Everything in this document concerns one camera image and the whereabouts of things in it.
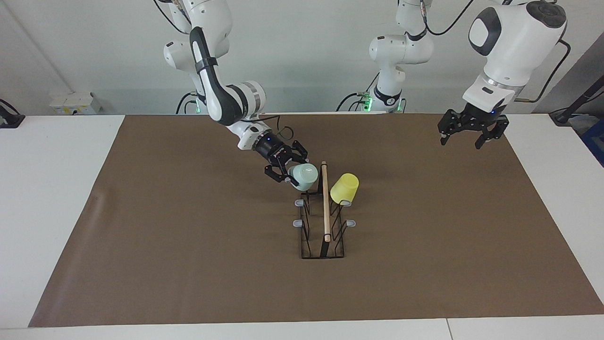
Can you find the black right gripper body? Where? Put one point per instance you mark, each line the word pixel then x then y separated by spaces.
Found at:
pixel 271 147

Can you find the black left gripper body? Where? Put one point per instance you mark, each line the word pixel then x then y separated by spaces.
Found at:
pixel 479 118

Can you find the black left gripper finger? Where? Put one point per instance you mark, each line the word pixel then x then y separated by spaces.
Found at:
pixel 450 123
pixel 499 126

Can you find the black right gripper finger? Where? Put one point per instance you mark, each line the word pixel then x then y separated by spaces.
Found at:
pixel 298 152
pixel 277 172

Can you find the green plastic cup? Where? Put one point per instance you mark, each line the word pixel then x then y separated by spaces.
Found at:
pixel 304 177

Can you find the yellow plastic cup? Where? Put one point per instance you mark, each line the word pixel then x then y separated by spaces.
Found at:
pixel 344 189

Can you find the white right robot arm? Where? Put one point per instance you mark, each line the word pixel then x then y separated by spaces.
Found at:
pixel 222 99

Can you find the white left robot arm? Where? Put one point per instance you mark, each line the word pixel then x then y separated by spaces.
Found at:
pixel 514 47

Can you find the black stand pole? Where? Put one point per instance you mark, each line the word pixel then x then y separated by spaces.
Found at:
pixel 564 115

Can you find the blue crate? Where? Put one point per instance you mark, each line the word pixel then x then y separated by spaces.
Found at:
pixel 595 141

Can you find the brown table mat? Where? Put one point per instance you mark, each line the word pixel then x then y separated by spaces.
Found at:
pixel 188 274

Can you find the black table clamp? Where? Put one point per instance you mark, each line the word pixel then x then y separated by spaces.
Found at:
pixel 9 120

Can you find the white wall socket box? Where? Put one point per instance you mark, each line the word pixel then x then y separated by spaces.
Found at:
pixel 75 103

